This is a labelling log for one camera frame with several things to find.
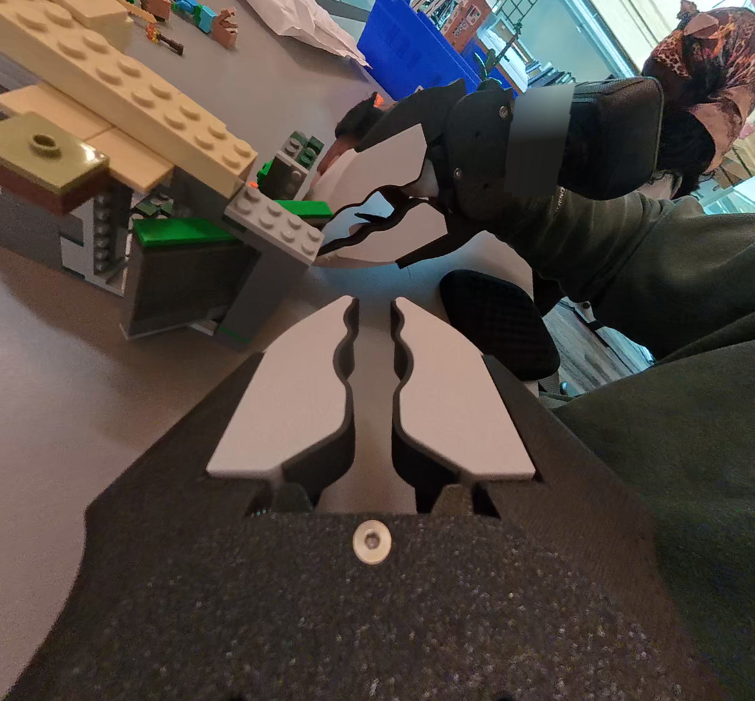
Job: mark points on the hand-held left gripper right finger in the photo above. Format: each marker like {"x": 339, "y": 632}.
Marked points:
{"x": 460, "y": 412}

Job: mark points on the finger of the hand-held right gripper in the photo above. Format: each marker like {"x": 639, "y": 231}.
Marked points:
{"x": 377, "y": 164}
{"x": 401, "y": 238}

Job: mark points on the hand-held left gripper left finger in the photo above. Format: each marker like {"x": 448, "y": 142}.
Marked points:
{"x": 283, "y": 412}

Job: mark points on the brick building model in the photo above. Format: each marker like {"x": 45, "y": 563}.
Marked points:
{"x": 147, "y": 93}

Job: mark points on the person's right forearm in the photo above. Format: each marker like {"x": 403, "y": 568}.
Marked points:
{"x": 619, "y": 252}

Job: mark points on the person's right hand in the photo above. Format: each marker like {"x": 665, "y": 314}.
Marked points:
{"x": 333, "y": 155}

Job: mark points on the black mesh office chair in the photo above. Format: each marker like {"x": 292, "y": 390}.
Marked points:
{"x": 501, "y": 323}

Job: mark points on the blue plastic bin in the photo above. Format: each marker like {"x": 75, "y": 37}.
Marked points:
{"x": 413, "y": 46}

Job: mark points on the small brick torch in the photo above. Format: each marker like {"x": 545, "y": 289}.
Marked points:
{"x": 165, "y": 39}

